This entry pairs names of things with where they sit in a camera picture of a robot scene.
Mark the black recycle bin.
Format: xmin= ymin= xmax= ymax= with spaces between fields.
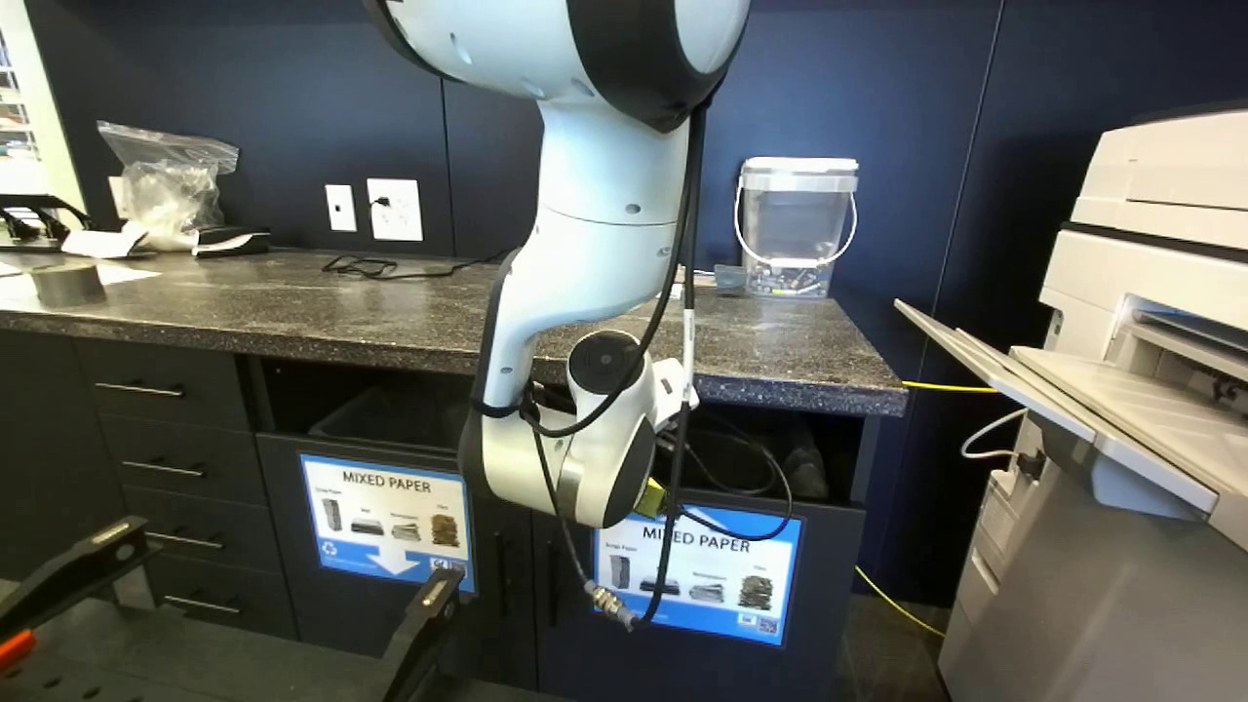
xmin=306 ymin=379 xmax=482 ymax=460
xmin=686 ymin=409 xmax=867 ymax=510

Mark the clear plastic lidded container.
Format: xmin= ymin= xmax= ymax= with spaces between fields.
xmin=730 ymin=151 xmax=867 ymax=302

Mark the blue mixed paper sign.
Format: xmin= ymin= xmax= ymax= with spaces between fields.
xmin=295 ymin=449 xmax=477 ymax=597
xmin=591 ymin=508 xmax=806 ymax=652

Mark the white double outlet plate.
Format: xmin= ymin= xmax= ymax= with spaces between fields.
xmin=362 ymin=174 xmax=423 ymax=244

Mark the clear crumpled plastic bag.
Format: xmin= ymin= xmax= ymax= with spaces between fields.
xmin=93 ymin=116 xmax=245 ymax=250

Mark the flat white paper sheet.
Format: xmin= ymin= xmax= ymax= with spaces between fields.
xmin=88 ymin=262 xmax=162 ymax=287

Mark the white folded paper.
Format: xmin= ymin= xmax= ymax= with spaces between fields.
xmin=58 ymin=220 xmax=156 ymax=266

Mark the large white office printer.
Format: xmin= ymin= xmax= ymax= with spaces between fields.
xmin=891 ymin=107 xmax=1248 ymax=702

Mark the black office device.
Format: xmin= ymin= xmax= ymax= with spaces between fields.
xmin=0 ymin=189 xmax=93 ymax=253

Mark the small orange clip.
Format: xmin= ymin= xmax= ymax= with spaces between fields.
xmin=0 ymin=625 xmax=35 ymax=674

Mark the white single wall plate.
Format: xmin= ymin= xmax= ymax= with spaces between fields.
xmin=325 ymin=180 xmax=358 ymax=232

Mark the thin yellow cable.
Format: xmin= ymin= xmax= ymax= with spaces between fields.
xmin=849 ymin=379 xmax=1001 ymax=642

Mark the thin white cable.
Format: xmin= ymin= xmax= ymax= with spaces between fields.
xmin=956 ymin=406 xmax=1034 ymax=467

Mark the black drawer with steel handle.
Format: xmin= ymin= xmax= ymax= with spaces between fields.
xmin=140 ymin=560 xmax=295 ymax=638
xmin=93 ymin=422 xmax=264 ymax=502
xmin=119 ymin=493 xmax=286 ymax=575
xmin=70 ymin=344 xmax=248 ymax=434

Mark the black camera mount frame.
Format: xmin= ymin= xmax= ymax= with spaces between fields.
xmin=0 ymin=515 xmax=468 ymax=702

